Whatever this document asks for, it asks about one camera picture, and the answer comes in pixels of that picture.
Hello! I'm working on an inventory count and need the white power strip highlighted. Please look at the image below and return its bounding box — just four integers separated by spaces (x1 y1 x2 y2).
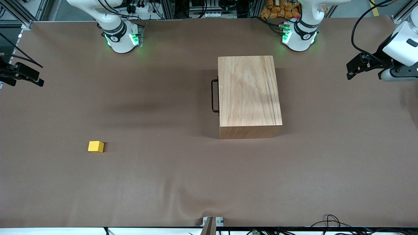
126 0 154 21

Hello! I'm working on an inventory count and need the aluminium side rail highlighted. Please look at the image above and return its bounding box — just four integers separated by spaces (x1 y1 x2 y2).
0 31 22 89

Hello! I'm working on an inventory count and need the pile of orange objects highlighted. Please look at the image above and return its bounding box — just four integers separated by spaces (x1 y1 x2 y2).
260 0 301 19

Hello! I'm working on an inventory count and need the aluminium frame profile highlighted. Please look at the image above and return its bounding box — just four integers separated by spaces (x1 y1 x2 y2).
391 0 418 25
0 0 50 30

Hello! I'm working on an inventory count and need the yellow cube block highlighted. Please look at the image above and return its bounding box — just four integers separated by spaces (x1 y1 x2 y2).
88 141 105 153

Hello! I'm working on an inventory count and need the aluminium equipment rack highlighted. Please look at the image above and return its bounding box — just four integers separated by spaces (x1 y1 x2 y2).
153 0 262 19

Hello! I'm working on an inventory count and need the light wooden cabinet box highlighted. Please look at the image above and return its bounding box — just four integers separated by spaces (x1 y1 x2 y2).
217 55 283 140

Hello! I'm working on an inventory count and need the black loose cable bundle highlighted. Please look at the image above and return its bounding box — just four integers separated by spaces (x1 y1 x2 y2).
310 214 418 235

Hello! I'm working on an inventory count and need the white-front drawer with black handle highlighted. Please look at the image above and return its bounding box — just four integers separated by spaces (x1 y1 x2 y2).
211 78 219 114

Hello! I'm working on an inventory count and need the brown table mat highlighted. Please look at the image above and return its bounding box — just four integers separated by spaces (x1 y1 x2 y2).
0 15 418 228

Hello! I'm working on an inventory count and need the metal table clamp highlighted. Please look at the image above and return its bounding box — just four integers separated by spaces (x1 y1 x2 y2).
201 216 224 235

